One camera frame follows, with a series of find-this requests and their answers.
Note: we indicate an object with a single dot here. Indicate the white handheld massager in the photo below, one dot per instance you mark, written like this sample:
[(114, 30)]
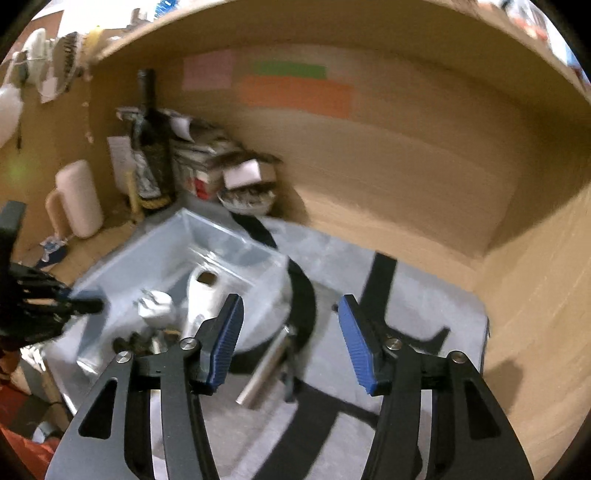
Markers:
[(203, 300)]

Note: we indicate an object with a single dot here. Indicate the orange paper note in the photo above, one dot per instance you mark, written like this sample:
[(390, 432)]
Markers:
[(295, 97)]

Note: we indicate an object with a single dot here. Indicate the rolled white paper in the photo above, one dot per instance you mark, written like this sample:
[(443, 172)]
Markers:
[(181, 127)]

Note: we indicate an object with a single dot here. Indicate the grey mat with black print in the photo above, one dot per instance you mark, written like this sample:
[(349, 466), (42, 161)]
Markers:
[(415, 295)]

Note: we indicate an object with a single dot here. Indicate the silver metal tube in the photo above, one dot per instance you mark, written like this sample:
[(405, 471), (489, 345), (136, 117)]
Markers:
[(265, 369)]

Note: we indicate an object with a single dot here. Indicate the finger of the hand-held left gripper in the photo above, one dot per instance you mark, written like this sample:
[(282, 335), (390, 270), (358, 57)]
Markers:
[(55, 311), (37, 281)]

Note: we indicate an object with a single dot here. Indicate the white power adapter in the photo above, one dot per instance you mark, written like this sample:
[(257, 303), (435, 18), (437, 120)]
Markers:
[(157, 309)]

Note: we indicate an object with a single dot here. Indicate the white bowl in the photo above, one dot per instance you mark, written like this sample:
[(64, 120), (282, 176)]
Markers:
[(249, 207)]

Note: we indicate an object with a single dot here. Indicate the blue face mask packet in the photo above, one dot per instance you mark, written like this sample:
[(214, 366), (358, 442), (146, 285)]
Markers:
[(48, 251)]

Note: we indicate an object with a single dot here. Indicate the pink mug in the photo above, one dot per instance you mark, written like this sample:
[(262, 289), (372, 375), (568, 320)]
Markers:
[(81, 198)]

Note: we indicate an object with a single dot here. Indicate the pink paper note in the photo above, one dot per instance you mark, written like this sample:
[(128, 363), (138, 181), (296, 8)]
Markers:
[(207, 69)]

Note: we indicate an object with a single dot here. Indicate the stack of books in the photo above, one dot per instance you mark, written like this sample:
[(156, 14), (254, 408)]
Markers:
[(198, 170)]

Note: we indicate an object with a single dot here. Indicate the dark wine bottle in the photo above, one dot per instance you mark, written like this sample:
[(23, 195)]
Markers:
[(154, 157)]

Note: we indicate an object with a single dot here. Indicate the white paper sheet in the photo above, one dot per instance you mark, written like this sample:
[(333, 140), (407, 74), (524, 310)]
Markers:
[(120, 157)]

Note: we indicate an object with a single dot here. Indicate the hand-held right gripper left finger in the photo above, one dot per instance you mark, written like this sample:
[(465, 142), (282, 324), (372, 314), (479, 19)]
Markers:
[(226, 346)]

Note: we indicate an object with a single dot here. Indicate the red cloth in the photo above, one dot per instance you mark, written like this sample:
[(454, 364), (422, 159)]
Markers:
[(18, 447)]

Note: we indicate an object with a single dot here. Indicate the green paper note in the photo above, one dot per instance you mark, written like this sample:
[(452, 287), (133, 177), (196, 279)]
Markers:
[(288, 70)]

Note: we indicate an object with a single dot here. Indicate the yellow tube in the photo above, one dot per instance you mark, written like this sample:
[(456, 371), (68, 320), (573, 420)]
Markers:
[(134, 194)]

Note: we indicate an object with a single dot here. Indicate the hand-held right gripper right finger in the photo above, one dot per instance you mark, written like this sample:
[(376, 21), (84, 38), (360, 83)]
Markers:
[(360, 346)]

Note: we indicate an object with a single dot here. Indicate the clear plastic storage box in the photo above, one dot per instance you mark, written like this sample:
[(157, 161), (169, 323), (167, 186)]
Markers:
[(138, 258)]

